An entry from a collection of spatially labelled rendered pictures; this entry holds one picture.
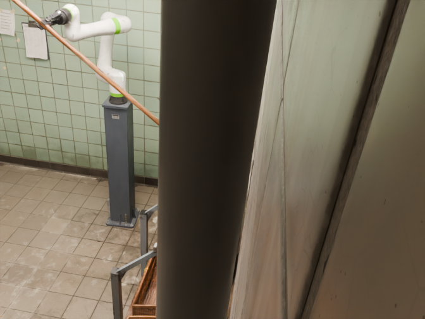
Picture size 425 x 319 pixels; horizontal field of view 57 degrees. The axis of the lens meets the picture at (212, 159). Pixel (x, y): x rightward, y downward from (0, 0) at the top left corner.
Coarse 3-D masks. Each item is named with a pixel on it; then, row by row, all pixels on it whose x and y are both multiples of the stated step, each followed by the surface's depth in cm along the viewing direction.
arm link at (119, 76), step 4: (108, 68) 306; (112, 68) 306; (104, 72) 304; (108, 72) 302; (112, 72) 300; (116, 72) 300; (120, 72) 301; (124, 72) 304; (108, 76) 301; (112, 76) 299; (116, 76) 298; (120, 76) 299; (124, 76) 302; (104, 80) 306; (116, 80) 300; (120, 80) 301; (124, 80) 303; (120, 84) 302; (124, 84) 305; (112, 88) 303; (124, 88) 306; (112, 92) 305; (116, 92) 305; (116, 96) 307; (120, 96) 308
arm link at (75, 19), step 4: (68, 4) 251; (72, 4) 252; (68, 8) 247; (72, 8) 249; (76, 8) 252; (72, 12) 248; (76, 12) 251; (72, 16) 248; (76, 16) 252; (72, 20) 251; (76, 20) 254; (68, 24) 253; (72, 24) 254; (76, 24) 255
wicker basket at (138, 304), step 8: (152, 264) 242; (152, 272) 244; (144, 280) 224; (144, 288) 228; (152, 288) 234; (136, 296) 211; (144, 296) 229; (152, 296) 229; (136, 304) 206; (144, 304) 205; (152, 304) 204; (136, 312) 208; (144, 312) 207; (152, 312) 206
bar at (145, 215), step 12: (156, 204) 234; (144, 216) 237; (144, 228) 242; (144, 240) 246; (144, 252) 252; (156, 252) 184; (132, 264) 191; (144, 264) 257; (120, 276) 198; (120, 288) 203; (120, 300) 206; (120, 312) 210
